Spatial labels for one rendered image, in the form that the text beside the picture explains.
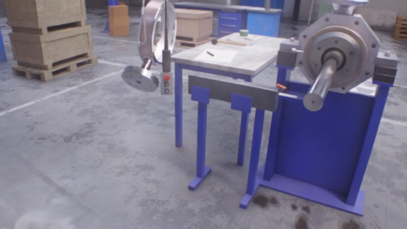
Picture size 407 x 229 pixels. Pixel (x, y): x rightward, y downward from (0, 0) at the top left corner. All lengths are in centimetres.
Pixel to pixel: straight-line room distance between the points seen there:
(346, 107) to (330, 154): 39
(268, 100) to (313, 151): 69
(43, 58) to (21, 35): 53
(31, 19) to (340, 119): 437
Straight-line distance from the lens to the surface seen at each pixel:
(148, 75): 157
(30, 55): 537
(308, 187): 255
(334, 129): 234
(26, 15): 525
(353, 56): 190
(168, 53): 157
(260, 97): 193
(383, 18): 1348
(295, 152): 248
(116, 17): 848
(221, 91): 202
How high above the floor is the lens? 149
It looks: 24 degrees down
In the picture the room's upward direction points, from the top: 2 degrees clockwise
